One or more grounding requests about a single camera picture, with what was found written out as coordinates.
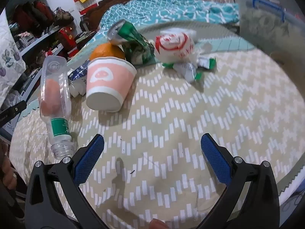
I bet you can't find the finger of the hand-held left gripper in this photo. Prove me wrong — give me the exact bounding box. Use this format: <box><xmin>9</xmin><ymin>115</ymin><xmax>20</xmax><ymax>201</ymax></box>
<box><xmin>0</xmin><ymin>100</ymin><xmax>27</xmax><ymax>128</ymax></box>

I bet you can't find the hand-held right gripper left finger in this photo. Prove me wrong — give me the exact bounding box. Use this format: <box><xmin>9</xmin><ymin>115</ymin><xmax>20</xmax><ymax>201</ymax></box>
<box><xmin>25</xmin><ymin>134</ymin><xmax>108</xmax><ymax>229</ymax></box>

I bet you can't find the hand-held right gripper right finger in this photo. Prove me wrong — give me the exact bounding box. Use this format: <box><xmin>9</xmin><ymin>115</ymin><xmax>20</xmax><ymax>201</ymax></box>
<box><xmin>198</xmin><ymin>134</ymin><xmax>280</xmax><ymax>229</ymax></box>

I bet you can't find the clear plastic bottle green label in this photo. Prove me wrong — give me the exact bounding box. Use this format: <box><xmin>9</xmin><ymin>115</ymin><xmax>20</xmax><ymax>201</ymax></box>
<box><xmin>38</xmin><ymin>56</ymin><xmax>72</xmax><ymax>161</ymax></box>

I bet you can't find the white tissue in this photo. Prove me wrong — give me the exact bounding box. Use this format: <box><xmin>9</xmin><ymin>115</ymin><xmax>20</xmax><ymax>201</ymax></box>
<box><xmin>69</xmin><ymin>76</ymin><xmax>87</xmax><ymax>98</ymax></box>

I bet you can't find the blue white packet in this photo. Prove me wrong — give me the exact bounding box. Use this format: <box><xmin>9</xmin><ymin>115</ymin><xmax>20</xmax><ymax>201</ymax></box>
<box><xmin>67</xmin><ymin>61</ymin><xmax>90</xmax><ymax>81</ymax></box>

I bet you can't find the pink paper cup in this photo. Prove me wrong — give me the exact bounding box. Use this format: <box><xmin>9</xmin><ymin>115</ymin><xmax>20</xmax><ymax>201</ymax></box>
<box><xmin>85</xmin><ymin>56</ymin><xmax>137</xmax><ymax>113</ymax></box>

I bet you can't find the white green wrapper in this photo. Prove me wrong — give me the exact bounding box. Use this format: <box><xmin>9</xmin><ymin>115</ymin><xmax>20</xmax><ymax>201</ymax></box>
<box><xmin>162</xmin><ymin>61</ymin><xmax>204</xmax><ymax>84</ymax></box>
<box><xmin>197</xmin><ymin>57</ymin><xmax>217</xmax><ymax>70</ymax></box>

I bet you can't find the orange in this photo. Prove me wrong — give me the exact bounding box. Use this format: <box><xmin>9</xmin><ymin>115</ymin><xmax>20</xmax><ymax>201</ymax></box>
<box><xmin>89</xmin><ymin>43</ymin><xmax>126</xmax><ymax>61</ymax></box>

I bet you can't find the green snack packet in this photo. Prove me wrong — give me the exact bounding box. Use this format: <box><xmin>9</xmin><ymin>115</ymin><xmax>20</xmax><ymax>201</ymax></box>
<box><xmin>123</xmin><ymin>30</ymin><xmax>155</xmax><ymax>65</ymax></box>

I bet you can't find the white red-print plastic bag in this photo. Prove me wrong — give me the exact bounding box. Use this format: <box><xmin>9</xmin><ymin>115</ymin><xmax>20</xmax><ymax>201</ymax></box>
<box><xmin>154</xmin><ymin>29</ymin><xmax>198</xmax><ymax>64</ymax></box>

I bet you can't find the green drink can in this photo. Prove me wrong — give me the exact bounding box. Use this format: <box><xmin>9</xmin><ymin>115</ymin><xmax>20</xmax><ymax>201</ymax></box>
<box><xmin>106</xmin><ymin>19</ymin><xmax>137</xmax><ymax>46</ymax></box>

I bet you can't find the person's left hand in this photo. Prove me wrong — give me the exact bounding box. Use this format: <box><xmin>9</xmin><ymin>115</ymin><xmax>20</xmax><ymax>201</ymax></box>
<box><xmin>1</xmin><ymin>157</ymin><xmax>18</xmax><ymax>193</ymax></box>

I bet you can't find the person's right hand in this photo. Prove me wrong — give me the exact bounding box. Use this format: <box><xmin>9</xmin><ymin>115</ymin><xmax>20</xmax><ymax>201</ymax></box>
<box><xmin>150</xmin><ymin>218</ymin><xmax>168</xmax><ymax>229</ymax></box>

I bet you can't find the white flower print cloth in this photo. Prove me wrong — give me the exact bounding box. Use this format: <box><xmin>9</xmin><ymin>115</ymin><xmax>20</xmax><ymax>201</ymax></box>
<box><xmin>0</xmin><ymin>12</ymin><xmax>26</xmax><ymax>93</ymax></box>

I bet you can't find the beige zigzag bed sheet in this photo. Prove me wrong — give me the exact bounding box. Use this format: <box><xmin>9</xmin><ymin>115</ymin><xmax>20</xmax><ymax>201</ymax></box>
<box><xmin>10</xmin><ymin>21</ymin><xmax>305</xmax><ymax>229</ymax></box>

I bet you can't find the grey shelf board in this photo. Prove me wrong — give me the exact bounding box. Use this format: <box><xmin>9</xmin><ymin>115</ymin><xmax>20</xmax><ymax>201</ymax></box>
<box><xmin>18</xmin><ymin>27</ymin><xmax>62</xmax><ymax>53</ymax></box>

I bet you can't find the red box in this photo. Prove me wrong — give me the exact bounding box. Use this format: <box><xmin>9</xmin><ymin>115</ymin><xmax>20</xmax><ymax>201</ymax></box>
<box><xmin>58</xmin><ymin>27</ymin><xmax>80</xmax><ymax>58</ymax></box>

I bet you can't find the dark red clothes pile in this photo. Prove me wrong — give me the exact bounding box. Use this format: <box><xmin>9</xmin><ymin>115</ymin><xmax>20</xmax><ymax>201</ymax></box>
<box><xmin>13</xmin><ymin>1</ymin><xmax>58</xmax><ymax>36</ymax></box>

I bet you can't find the carved wooden headboard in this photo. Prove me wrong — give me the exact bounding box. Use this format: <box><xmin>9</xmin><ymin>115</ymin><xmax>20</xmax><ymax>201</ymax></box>
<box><xmin>82</xmin><ymin>0</ymin><xmax>171</xmax><ymax>30</ymax></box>

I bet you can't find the teal patterned quilt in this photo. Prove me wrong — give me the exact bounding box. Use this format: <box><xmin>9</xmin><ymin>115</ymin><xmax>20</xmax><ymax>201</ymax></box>
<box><xmin>99</xmin><ymin>0</ymin><xmax>240</xmax><ymax>43</ymax></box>

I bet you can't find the clear storage box blue handle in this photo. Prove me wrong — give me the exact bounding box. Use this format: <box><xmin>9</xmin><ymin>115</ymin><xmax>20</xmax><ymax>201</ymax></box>
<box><xmin>232</xmin><ymin>0</ymin><xmax>305</xmax><ymax>60</ymax></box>

